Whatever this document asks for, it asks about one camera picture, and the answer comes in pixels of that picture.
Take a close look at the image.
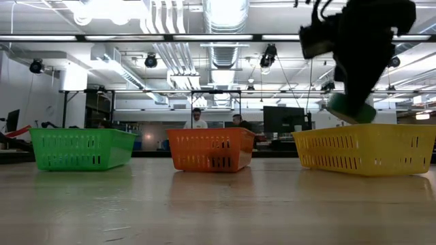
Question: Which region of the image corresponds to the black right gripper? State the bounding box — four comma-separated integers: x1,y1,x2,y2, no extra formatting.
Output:
335,0,417,117

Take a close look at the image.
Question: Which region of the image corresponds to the green tape roll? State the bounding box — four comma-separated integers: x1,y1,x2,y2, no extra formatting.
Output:
326,92,377,125

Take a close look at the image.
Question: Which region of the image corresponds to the yellow plastic basket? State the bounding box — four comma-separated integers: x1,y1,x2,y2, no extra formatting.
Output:
292,123,436,177

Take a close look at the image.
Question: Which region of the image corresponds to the person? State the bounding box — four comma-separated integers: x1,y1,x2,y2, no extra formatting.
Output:
183,108,208,129
232,114,255,132

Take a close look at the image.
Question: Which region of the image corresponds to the orange plastic basket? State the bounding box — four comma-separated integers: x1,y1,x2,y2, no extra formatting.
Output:
166,127,256,173

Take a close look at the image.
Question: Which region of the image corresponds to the grey exercise ball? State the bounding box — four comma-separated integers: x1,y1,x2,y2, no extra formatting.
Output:
141,124,168,150

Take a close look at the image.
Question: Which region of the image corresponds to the green plastic basket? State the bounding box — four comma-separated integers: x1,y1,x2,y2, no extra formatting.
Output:
29,127,138,172

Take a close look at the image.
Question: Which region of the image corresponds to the white hanging box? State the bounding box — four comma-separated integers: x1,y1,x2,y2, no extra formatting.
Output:
59,66,89,92

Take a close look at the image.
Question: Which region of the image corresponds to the small black monitor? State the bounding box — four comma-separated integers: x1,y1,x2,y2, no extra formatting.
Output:
5,108,20,133

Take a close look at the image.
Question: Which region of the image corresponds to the silver ceiling air duct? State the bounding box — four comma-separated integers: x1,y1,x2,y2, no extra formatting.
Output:
202,0,251,110

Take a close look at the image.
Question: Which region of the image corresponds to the black overhead frame bar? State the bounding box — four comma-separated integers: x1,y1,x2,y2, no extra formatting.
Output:
0,33,436,43

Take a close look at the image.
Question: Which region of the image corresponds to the black metal rig frame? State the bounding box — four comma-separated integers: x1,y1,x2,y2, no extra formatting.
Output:
59,88,119,129

